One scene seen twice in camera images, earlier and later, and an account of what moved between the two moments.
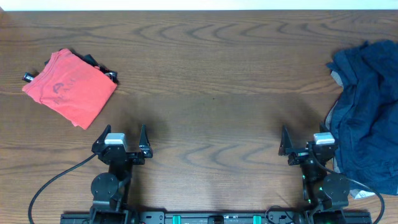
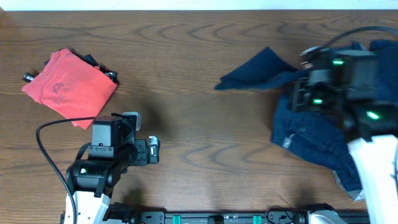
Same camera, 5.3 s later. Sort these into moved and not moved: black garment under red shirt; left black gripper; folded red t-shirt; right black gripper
Moved: right black gripper; left black gripper
Not moved: black garment under red shirt; folded red t-shirt
